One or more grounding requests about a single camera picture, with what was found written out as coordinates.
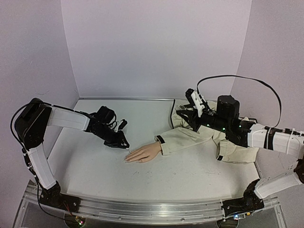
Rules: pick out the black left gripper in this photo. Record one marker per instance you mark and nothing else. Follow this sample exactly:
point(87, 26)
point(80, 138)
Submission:
point(119, 140)

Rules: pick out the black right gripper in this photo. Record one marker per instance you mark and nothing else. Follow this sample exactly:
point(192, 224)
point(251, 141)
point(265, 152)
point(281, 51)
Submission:
point(195, 121)

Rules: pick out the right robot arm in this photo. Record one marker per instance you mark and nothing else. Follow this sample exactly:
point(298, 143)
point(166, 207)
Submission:
point(248, 135)

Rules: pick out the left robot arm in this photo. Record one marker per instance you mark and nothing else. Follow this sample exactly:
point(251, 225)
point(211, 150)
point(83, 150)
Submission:
point(29, 125)

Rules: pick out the beige jacket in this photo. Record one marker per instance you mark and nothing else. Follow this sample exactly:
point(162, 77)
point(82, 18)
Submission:
point(182, 137)

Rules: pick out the mannequin hand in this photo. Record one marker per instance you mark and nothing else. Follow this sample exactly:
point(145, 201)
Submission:
point(144, 154)

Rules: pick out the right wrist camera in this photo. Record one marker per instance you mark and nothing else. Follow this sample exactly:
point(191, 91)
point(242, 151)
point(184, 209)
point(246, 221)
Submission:
point(197, 101)

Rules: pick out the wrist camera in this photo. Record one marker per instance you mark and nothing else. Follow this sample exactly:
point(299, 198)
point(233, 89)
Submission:
point(197, 101)
point(120, 125)

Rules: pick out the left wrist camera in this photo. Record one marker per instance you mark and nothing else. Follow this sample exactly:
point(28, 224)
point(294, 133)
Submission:
point(120, 125)

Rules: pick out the aluminium front rail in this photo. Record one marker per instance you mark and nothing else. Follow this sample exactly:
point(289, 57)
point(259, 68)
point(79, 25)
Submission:
point(148, 213)

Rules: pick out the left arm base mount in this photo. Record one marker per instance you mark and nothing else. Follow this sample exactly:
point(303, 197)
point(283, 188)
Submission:
point(55, 199)

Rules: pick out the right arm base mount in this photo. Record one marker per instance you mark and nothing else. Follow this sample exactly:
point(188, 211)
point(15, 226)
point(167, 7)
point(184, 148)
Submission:
point(250, 202)

